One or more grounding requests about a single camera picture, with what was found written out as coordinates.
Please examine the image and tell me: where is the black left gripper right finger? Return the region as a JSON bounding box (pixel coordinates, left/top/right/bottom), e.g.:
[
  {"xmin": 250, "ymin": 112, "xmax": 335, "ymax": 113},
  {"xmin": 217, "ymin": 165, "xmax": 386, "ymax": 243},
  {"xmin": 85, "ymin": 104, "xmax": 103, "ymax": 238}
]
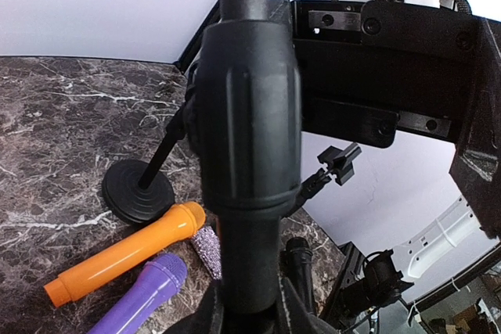
[{"xmin": 273, "ymin": 278, "xmax": 337, "ymax": 334}]

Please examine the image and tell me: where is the tall stand large clip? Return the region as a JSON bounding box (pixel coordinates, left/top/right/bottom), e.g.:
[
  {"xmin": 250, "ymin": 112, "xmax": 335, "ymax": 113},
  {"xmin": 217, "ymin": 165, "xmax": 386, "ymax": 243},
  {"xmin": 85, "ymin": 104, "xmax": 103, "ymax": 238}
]
[{"xmin": 195, "ymin": 0, "xmax": 301, "ymax": 333}]

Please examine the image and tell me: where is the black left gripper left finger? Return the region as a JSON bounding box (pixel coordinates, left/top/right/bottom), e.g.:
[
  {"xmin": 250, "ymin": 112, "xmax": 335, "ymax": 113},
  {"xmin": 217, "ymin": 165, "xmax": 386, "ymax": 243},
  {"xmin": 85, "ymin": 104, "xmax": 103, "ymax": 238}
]
[{"xmin": 164, "ymin": 282, "xmax": 223, "ymax": 334}]

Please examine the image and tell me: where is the small black stand right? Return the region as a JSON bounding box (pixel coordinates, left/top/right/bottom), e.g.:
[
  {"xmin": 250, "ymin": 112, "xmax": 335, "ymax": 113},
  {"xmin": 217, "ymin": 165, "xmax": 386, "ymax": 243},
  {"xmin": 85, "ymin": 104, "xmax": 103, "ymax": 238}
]
[{"xmin": 284, "ymin": 142, "xmax": 362, "ymax": 217}]

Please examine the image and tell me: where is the purple toy microphone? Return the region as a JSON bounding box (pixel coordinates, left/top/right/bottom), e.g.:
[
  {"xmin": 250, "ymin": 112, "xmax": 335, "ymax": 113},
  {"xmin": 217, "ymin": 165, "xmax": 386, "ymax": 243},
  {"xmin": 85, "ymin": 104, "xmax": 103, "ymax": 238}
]
[{"xmin": 90, "ymin": 253, "xmax": 187, "ymax": 333}]

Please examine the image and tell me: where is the small black stand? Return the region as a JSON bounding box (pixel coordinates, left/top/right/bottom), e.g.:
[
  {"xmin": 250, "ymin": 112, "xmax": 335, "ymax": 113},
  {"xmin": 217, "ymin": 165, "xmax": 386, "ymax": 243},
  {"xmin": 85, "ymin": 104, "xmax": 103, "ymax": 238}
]
[
  {"xmin": 284, "ymin": 142, "xmax": 362, "ymax": 217},
  {"xmin": 101, "ymin": 110, "xmax": 186, "ymax": 226}
]

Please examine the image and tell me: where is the right black corner post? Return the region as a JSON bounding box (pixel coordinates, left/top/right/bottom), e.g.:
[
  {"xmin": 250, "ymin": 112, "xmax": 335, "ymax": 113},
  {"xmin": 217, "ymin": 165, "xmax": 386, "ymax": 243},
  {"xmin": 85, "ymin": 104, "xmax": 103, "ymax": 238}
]
[{"xmin": 174, "ymin": 0, "xmax": 221, "ymax": 74}]

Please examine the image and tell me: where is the glitter microphone silver head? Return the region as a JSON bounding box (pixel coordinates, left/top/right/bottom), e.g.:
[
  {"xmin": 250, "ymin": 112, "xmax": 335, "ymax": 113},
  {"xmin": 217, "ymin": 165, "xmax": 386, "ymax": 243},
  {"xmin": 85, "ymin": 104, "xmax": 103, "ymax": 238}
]
[{"xmin": 190, "ymin": 226, "xmax": 222, "ymax": 280}]

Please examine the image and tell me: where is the small black stand rear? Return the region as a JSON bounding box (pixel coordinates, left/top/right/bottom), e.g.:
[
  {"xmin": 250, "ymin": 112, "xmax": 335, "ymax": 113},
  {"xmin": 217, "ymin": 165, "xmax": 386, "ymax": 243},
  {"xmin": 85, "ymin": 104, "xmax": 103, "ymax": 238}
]
[{"xmin": 101, "ymin": 110, "xmax": 186, "ymax": 226}]

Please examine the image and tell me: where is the black microphone orange cap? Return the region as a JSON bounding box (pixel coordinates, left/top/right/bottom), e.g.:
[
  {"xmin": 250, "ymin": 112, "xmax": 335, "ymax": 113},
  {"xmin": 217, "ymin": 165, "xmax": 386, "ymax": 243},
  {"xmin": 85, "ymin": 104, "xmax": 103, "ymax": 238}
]
[{"xmin": 285, "ymin": 237, "xmax": 316, "ymax": 315}]

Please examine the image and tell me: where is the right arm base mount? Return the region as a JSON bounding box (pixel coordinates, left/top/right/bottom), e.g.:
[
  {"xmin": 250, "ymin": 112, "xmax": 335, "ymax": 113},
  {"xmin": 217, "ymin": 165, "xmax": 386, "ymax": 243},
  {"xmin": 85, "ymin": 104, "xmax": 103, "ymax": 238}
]
[{"xmin": 337, "ymin": 250, "xmax": 414, "ymax": 319}]

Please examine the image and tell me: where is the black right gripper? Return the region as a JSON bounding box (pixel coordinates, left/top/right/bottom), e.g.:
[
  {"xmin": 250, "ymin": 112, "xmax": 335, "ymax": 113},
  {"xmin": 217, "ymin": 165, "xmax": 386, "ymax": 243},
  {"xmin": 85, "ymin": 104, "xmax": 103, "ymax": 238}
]
[{"xmin": 269, "ymin": 0, "xmax": 500, "ymax": 239}]

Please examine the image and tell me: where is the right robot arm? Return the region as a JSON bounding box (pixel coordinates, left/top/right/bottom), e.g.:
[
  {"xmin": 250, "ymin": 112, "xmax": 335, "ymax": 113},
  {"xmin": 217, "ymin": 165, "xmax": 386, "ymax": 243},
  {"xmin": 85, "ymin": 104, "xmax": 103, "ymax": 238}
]
[{"xmin": 292, "ymin": 0, "xmax": 500, "ymax": 282}]

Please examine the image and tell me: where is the orange toy microphone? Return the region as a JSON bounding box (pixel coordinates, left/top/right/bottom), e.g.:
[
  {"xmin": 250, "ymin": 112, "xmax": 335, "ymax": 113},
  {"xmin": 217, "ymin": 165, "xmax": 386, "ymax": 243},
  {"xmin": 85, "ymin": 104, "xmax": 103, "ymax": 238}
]
[{"xmin": 44, "ymin": 202, "xmax": 206, "ymax": 307}]

